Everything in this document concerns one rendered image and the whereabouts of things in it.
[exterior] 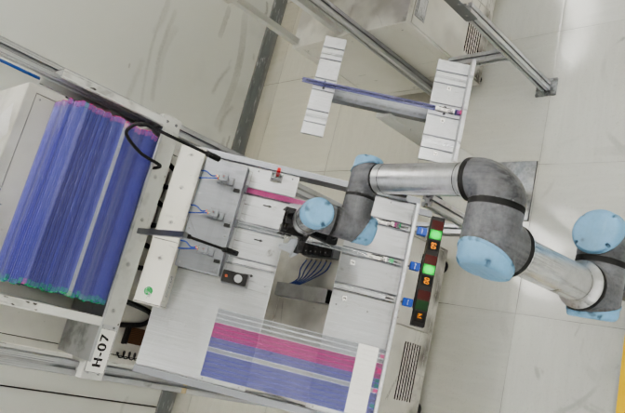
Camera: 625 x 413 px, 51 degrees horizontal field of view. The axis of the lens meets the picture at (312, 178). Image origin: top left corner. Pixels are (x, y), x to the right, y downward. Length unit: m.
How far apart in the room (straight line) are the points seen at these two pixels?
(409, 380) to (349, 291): 0.73
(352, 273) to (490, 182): 0.76
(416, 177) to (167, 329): 0.92
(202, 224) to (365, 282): 0.52
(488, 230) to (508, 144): 1.55
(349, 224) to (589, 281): 0.56
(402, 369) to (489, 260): 1.31
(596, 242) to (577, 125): 1.13
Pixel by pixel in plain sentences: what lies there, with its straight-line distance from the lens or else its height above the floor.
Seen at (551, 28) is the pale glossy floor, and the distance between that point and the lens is 3.03.
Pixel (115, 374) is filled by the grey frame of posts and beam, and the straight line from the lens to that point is 2.02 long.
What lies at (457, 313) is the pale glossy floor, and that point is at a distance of 2.73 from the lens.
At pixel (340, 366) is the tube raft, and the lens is 1.96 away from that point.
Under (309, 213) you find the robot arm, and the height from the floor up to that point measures 1.25.
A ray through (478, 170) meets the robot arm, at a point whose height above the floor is 1.18.
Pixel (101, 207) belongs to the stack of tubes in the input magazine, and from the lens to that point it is 1.86.
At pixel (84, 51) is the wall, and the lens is 3.57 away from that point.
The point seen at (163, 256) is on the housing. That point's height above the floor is 1.26.
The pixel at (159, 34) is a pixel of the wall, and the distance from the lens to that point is 3.80.
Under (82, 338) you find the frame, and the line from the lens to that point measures 1.95.
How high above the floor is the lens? 2.28
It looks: 41 degrees down
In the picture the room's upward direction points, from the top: 63 degrees counter-clockwise
